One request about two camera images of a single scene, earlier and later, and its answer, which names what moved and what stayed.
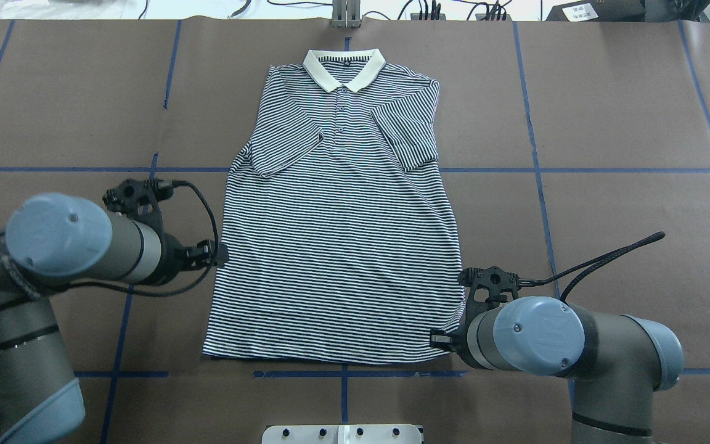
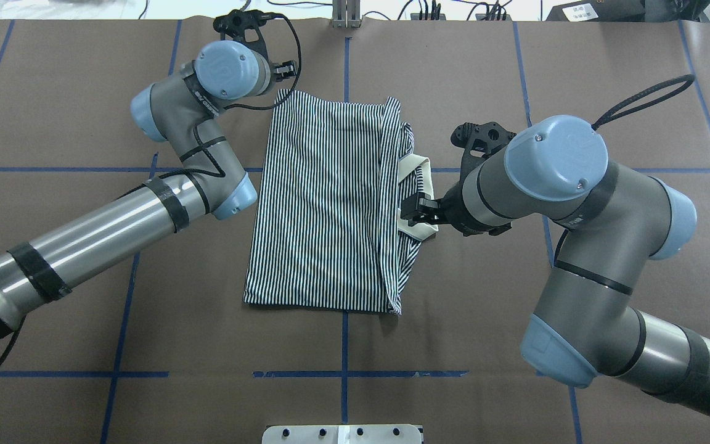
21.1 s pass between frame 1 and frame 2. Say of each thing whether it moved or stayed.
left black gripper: moved
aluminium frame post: stayed
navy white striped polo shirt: moved
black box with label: stayed
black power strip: stayed
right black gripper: moved
